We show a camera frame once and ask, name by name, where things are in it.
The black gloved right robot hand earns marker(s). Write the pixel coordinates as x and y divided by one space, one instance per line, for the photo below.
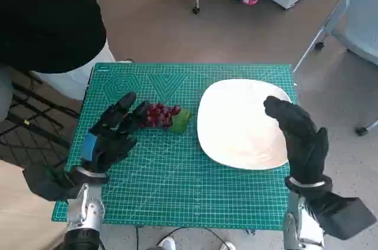
304 143

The light blue chair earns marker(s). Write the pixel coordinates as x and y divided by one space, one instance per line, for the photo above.
360 25

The red toy grapes with leaf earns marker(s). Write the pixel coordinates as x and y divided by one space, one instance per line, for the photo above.
159 117

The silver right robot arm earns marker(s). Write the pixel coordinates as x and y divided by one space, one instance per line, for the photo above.
304 226

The person beside table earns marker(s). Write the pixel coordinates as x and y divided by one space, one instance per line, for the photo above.
44 16

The white shoe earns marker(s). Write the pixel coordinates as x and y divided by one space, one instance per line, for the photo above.
166 244
228 246

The black metal rack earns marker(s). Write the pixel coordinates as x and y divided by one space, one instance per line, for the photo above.
32 120

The light wooden table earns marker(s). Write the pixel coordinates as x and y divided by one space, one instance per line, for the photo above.
26 223

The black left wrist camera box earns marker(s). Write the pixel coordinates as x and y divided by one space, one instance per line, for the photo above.
44 182

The white plate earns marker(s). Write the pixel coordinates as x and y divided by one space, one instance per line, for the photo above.
236 126

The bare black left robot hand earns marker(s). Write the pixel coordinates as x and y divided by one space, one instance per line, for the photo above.
103 146

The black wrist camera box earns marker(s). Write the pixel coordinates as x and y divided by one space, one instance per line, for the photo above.
44 182
345 217

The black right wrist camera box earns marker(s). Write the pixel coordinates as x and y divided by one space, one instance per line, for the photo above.
345 217

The green cutting mat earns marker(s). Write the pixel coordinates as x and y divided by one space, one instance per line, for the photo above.
177 179

